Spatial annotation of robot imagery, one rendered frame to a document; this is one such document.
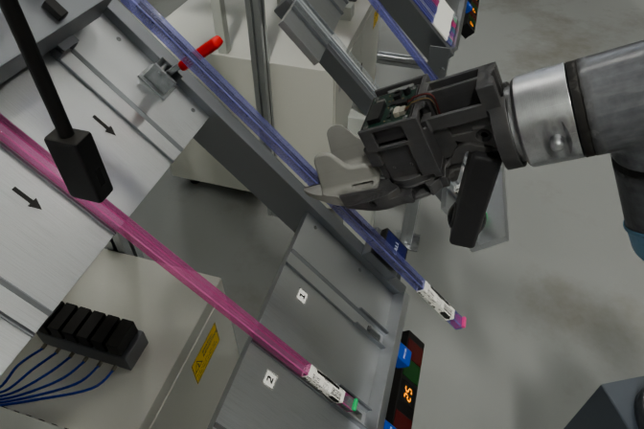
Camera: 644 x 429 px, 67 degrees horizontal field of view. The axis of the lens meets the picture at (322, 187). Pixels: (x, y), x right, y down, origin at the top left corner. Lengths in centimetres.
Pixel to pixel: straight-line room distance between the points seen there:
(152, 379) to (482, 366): 100
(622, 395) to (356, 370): 48
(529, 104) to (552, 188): 177
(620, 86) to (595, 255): 160
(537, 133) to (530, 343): 130
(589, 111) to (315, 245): 39
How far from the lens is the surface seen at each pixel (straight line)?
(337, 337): 65
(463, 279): 172
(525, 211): 202
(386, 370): 68
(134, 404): 82
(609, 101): 39
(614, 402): 97
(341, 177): 46
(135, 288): 94
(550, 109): 39
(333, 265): 67
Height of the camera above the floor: 134
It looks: 43 degrees down
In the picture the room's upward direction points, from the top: straight up
